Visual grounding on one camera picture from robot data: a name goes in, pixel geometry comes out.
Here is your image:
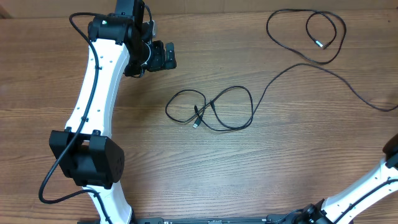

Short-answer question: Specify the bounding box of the long black usb cable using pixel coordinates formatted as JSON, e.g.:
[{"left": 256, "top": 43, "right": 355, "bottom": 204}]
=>
[{"left": 266, "top": 8, "right": 348, "bottom": 66}]

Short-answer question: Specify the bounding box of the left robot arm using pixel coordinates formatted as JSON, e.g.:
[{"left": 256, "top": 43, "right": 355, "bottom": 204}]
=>
[{"left": 49, "top": 0, "right": 177, "bottom": 223}]

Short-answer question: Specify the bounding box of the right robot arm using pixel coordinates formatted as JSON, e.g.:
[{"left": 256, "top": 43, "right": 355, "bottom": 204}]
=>
[{"left": 293, "top": 136, "right": 397, "bottom": 223}]

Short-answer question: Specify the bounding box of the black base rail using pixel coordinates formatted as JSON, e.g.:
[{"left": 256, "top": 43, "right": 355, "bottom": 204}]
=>
[{"left": 77, "top": 213, "right": 354, "bottom": 224}]

